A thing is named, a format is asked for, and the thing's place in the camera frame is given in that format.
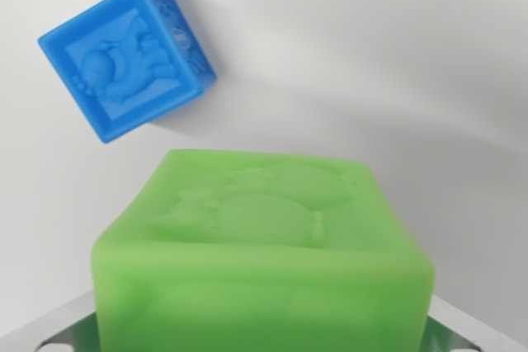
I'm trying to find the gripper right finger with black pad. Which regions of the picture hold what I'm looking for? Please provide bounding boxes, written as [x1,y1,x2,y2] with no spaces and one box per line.
[420,294,528,352]

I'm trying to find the blue embossed cube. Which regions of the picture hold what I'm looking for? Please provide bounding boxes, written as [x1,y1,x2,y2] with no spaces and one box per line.
[36,0,218,145]

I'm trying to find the green embossed cube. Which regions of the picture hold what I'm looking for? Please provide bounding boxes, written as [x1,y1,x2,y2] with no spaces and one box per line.
[90,148,436,352]

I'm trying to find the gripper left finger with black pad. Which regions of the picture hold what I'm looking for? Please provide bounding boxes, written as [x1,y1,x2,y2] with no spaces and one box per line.
[0,290,100,352]

